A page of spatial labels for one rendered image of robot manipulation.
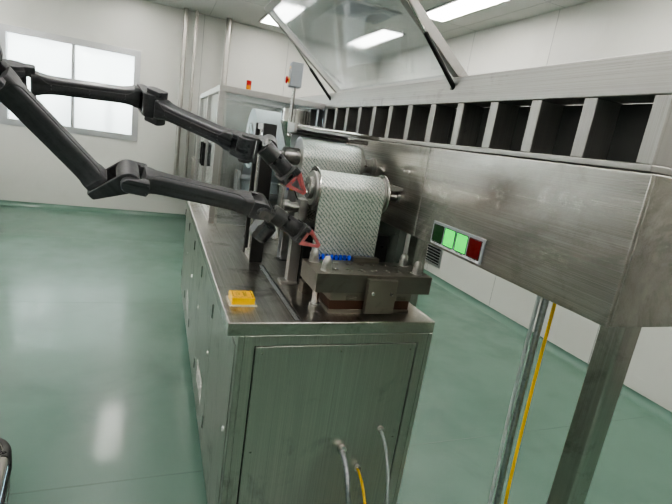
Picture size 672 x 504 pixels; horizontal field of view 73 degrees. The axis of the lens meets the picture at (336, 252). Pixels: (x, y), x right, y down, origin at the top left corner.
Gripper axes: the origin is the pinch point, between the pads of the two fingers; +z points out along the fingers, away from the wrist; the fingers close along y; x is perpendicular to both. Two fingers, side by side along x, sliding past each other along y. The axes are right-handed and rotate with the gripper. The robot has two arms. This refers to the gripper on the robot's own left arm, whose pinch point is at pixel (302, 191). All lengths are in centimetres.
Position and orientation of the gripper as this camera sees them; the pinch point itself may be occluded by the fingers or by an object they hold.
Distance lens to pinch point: 153.5
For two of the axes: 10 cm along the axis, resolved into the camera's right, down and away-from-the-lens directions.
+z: 5.8, 6.5, 4.9
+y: 3.7, 3.2, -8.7
